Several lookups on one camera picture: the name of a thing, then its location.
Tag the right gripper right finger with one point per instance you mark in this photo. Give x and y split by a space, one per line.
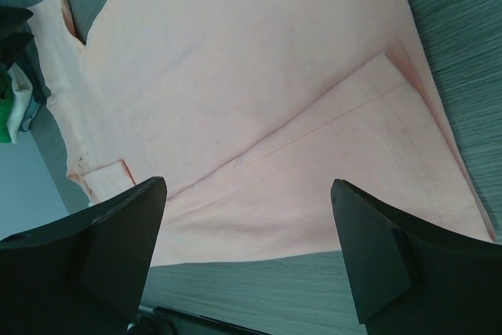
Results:
409 276

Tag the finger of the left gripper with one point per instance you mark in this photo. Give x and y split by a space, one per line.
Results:
13 45
11 18

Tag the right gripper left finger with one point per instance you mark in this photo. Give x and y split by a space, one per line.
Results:
84 273

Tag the salmon pink t shirt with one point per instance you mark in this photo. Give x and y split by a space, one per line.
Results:
250 109

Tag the folded white shirt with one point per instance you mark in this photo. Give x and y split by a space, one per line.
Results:
22 92

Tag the folded green shirt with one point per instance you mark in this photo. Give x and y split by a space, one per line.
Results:
6 105

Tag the folded grey shirt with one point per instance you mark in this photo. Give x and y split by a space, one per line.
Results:
32 110

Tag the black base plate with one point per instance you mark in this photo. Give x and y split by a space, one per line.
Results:
160 320

